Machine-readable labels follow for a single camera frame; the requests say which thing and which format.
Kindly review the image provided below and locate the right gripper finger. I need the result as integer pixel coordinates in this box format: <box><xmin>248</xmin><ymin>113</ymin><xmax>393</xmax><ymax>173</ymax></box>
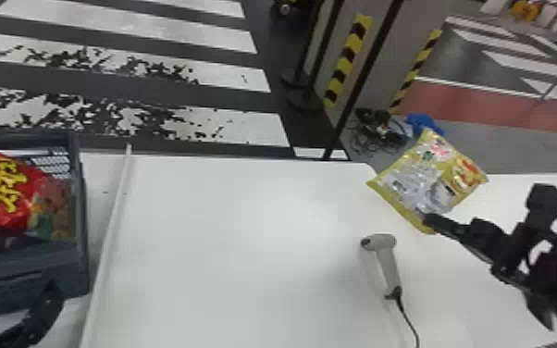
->
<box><xmin>422</xmin><ymin>212</ymin><xmax>477</xmax><ymax>249</ymax></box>

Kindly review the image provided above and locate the blue cloth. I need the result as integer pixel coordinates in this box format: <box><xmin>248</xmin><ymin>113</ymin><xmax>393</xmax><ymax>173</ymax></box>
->
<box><xmin>405</xmin><ymin>113</ymin><xmax>446</xmax><ymax>141</ymax></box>

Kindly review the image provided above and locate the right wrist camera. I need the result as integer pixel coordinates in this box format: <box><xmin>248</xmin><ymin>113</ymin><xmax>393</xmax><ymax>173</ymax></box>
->
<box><xmin>514</xmin><ymin>182</ymin><xmax>557</xmax><ymax>255</ymax></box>

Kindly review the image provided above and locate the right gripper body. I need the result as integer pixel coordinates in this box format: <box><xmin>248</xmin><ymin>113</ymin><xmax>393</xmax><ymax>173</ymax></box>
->
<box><xmin>471</xmin><ymin>217</ymin><xmax>521</xmax><ymax>284</ymax></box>

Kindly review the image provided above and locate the yellow snack packet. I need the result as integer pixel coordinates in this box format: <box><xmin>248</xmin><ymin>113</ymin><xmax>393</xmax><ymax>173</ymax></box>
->
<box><xmin>365</xmin><ymin>127</ymin><xmax>489</xmax><ymax>236</ymax></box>

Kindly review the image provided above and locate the black scanner cable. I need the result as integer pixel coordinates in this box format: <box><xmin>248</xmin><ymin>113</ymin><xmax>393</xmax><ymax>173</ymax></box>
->
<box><xmin>394</xmin><ymin>291</ymin><xmax>422</xmax><ymax>348</ymax></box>

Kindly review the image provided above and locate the blue basket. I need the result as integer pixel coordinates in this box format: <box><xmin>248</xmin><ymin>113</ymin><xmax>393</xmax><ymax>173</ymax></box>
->
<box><xmin>0</xmin><ymin>130</ymin><xmax>91</xmax><ymax>313</ymax></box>

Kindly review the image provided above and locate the yellow black striped post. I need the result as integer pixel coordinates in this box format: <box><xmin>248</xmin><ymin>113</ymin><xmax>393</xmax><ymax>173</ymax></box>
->
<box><xmin>323</xmin><ymin>13</ymin><xmax>375</xmax><ymax>111</ymax></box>
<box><xmin>389</xmin><ymin>28</ymin><xmax>443</xmax><ymax>114</ymax></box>

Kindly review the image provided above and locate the hand scanner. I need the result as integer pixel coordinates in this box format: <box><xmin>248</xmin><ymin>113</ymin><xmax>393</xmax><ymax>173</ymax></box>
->
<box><xmin>360</xmin><ymin>232</ymin><xmax>404</xmax><ymax>301</ymax></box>

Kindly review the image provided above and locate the red snack packet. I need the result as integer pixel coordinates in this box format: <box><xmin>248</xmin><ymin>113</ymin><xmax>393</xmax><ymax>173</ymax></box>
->
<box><xmin>0</xmin><ymin>143</ymin><xmax>79</xmax><ymax>244</ymax></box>

